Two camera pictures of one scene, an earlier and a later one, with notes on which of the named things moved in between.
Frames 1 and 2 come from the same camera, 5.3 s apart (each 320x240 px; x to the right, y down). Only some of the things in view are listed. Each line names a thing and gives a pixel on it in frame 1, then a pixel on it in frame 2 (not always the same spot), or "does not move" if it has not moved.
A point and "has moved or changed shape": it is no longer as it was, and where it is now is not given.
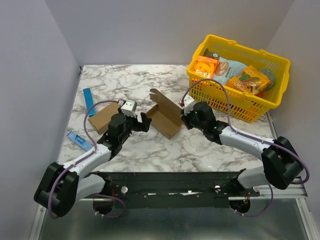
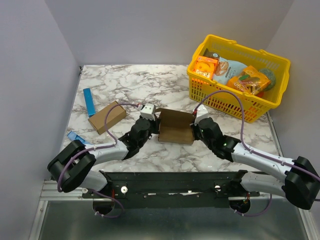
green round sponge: [270, 76] does not move
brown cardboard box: [166, 116] has moved or changed shape
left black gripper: [144, 126] → [156, 124]
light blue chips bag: [226, 70] does not move
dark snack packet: [208, 53] does not move
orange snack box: [205, 66] does not move
